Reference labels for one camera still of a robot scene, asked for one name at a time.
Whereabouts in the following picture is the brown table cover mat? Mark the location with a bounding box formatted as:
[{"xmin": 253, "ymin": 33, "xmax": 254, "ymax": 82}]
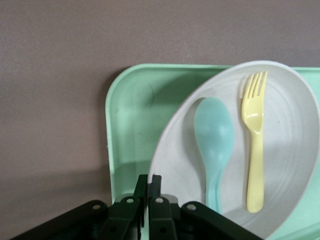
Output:
[{"xmin": 0, "ymin": 0, "xmax": 320, "ymax": 238}]

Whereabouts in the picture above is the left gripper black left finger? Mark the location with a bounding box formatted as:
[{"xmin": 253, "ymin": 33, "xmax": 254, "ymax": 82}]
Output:
[{"xmin": 11, "ymin": 173, "xmax": 149, "ymax": 240}]

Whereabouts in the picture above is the yellow plastic fork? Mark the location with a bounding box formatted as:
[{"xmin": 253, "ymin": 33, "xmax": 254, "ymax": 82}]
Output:
[{"xmin": 240, "ymin": 71, "xmax": 268, "ymax": 214}]

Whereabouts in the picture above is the light green rectangular tray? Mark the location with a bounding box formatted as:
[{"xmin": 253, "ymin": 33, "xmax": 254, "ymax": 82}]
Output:
[{"xmin": 104, "ymin": 63, "xmax": 320, "ymax": 240}]

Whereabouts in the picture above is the beige round plate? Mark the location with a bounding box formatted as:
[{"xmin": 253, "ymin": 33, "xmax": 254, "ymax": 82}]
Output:
[{"xmin": 149, "ymin": 59, "xmax": 317, "ymax": 240}]

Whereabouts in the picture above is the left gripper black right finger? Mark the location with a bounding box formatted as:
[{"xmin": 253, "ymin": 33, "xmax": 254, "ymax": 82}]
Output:
[{"xmin": 148, "ymin": 174, "xmax": 264, "ymax": 240}]

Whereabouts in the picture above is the light blue plastic spoon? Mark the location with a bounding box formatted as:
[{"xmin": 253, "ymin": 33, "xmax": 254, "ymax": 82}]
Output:
[{"xmin": 193, "ymin": 96, "xmax": 235, "ymax": 216}]

